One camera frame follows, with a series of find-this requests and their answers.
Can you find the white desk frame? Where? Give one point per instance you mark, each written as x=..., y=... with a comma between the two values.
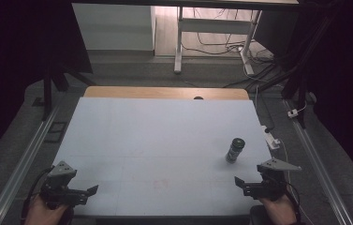
x=214, y=26

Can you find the person's left hand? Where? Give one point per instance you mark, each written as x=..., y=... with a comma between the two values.
x=43, y=214

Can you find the small white adapter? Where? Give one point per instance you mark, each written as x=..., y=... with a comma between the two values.
x=292, y=113

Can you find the black floor plate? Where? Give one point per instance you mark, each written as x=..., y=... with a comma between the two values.
x=55, y=132

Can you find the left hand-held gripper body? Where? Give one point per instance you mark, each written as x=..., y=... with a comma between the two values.
x=59, y=178

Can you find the small jar with black lid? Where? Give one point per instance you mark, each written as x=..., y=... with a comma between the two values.
x=235, y=150

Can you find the black tripod stand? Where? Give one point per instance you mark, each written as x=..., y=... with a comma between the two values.
x=299, y=78
x=50, y=81

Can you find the wooden table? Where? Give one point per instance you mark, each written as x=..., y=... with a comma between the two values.
x=164, y=92

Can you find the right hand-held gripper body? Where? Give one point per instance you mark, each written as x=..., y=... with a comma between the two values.
x=274, y=181

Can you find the white cabinet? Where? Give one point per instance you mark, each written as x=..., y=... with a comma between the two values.
x=114, y=28

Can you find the aluminium floor rail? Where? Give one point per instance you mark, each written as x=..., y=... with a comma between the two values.
x=24, y=162
x=317, y=165

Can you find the white table mat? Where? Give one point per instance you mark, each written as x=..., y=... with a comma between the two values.
x=152, y=156

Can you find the white power strip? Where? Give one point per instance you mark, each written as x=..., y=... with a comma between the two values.
x=271, y=139

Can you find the person's right hand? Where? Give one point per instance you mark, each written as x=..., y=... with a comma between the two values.
x=277, y=212

